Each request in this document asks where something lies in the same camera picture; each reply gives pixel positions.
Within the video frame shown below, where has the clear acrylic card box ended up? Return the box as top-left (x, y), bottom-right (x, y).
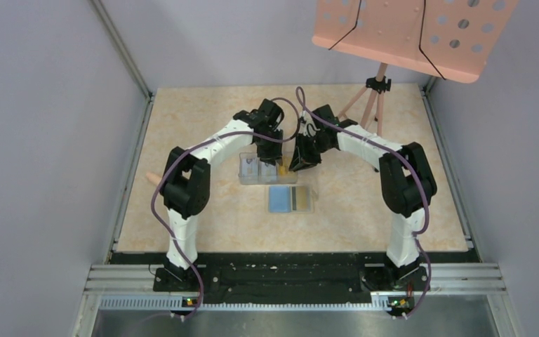
top-left (238, 152), bottom-right (298, 185)

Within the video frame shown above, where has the grey slotted cable duct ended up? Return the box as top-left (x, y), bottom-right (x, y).
top-left (99, 295), bottom-right (391, 312)

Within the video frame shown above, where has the silver credit card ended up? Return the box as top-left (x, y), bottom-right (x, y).
top-left (241, 157), bottom-right (259, 180)
top-left (259, 162), bottom-right (277, 183)

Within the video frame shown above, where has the pink wooden cylinder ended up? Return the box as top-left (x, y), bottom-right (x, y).
top-left (145, 172), bottom-right (161, 185)

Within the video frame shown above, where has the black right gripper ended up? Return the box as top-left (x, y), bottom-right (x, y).
top-left (290, 132), bottom-right (333, 172)

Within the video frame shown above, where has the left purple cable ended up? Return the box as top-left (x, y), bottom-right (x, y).
top-left (150, 98), bottom-right (302, 322)

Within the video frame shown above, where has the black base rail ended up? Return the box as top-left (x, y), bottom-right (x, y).
top-left (109, 251), bottom-right (479, 307)

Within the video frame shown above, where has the purple cable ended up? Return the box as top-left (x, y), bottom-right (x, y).
top-left (295, 86), bottom-right (433, 322)
top-left (150, 98), bottom-right (302, 322)

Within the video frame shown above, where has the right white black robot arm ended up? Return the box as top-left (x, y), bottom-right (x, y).
top-left (289, 105), bottom-right (437, 289)

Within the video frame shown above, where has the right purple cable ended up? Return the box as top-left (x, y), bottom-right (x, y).
top-left (295, 86), bottom-right (433, 322)

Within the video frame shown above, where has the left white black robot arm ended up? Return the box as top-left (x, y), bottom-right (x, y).
top-left (159, 99), bottom-right (284, 290)

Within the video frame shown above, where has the pink music stand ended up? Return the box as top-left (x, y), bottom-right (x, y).
top-left (312, 0), bottom-right (521, 142)

